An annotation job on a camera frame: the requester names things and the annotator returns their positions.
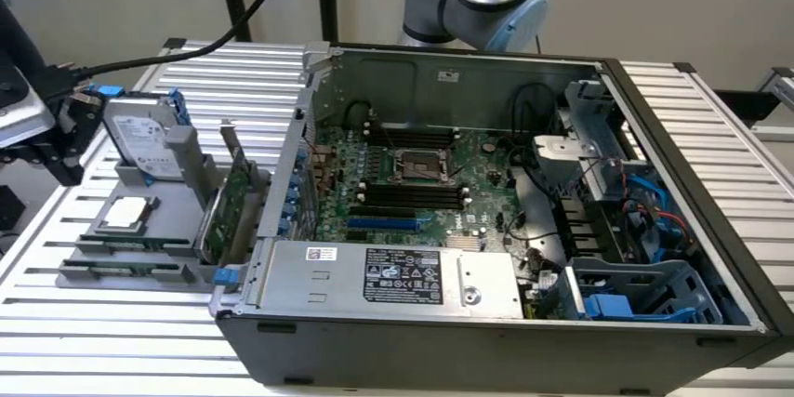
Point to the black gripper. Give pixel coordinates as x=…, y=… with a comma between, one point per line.
x=71, y=136

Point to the silver hard disk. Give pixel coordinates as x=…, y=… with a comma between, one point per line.
x=139, y=136

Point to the small black box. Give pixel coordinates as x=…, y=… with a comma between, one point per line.
x=11, y=208

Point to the blue disk caddy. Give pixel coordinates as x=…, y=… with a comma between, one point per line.
x=181, y=109

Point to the silver CPU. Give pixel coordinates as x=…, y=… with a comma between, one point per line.
x=127, y=213

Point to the grey parts rack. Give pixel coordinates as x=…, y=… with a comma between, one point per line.
x=181, y=211

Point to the green graphics card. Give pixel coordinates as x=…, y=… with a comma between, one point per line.
x=230, y=211

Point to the blue case latch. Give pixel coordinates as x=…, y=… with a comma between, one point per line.
x=226, y=278

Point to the short black expansion slot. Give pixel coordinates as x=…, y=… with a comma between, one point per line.
x=364, y=235

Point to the long black expansion slot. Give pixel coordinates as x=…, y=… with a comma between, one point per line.
x=382, y=212

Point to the blue expansion slot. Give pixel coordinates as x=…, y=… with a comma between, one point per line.
x=382, y=224

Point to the silver power supply unit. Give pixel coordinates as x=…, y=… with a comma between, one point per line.
x=348, y=285

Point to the CPU socket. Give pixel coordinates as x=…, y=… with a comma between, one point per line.
x=422, y=165

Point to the silver chipset heatsink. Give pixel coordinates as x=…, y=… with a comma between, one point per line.
x=465, y=242

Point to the coin battery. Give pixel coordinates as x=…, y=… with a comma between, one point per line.
x=490, y=146

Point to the green motherboard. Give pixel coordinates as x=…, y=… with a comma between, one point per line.
x=484, y=202

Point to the open black PC case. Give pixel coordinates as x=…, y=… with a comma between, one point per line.
x=434, y=355

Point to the metal disk bay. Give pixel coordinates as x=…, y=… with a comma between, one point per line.
x=589, y=146

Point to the black fan shroud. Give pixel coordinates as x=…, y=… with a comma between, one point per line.
x=584, y=225

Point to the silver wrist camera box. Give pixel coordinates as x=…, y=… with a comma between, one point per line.
x=22, y=118

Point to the aluminium frame profile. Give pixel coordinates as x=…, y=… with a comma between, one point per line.
x=776, y=90

